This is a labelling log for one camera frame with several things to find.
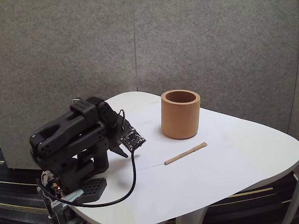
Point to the light wooden pen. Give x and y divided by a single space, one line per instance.
185 153

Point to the brown cork pen holder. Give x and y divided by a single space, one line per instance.
181 121

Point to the grey metal table clamp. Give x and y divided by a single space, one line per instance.
72 195

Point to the white table leg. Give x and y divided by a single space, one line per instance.
290 200

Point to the bare camera circuit board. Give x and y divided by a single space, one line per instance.
133 138

